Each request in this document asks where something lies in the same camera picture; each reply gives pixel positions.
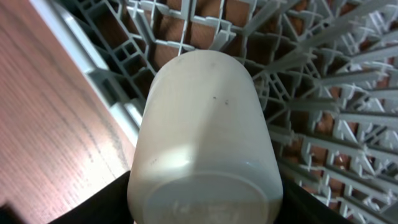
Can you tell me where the grey dishwasher rack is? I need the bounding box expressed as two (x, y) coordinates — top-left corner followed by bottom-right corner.
(32, 0), (397, 223)

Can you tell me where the white cup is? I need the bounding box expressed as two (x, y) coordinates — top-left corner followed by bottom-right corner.
(127, 50), (283, 224)

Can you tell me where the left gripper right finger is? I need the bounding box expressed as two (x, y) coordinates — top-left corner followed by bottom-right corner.
(274, 176), (351, 224)

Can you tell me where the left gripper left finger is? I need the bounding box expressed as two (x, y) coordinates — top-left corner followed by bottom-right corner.
(51, 171), (134, 224)

